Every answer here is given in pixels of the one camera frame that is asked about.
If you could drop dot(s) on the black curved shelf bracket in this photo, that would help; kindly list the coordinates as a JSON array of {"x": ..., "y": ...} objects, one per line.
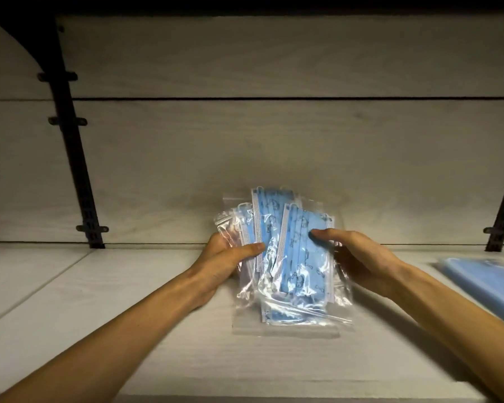
[{"x": 23, "y": 33}]

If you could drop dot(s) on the person's right thumb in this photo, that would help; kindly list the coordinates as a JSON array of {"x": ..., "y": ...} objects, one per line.
[{"x": 328, "y": 236}]

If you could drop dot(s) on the person's left forearm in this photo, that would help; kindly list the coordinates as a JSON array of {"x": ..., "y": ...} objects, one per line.
[{"x": 109, "y": 339}]

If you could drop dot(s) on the person's right forearm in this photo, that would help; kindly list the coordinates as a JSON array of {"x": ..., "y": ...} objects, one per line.
[{"x": 453, "y": 318}]

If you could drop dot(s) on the person's right hand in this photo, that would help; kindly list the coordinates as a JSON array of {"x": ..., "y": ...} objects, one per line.
[{"x": 367, "y": 264}]

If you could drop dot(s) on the person's left thumb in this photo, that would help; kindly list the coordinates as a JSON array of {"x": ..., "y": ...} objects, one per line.
[{"x": 247, "y": 250}]

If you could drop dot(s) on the large blue plastic-wrapped pack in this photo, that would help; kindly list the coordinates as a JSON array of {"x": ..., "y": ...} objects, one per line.
[{"x": 487, "y": 285}]

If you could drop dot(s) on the person's left hand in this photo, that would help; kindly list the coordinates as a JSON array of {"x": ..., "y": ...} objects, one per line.
[{"x": 212, "y": 268}]

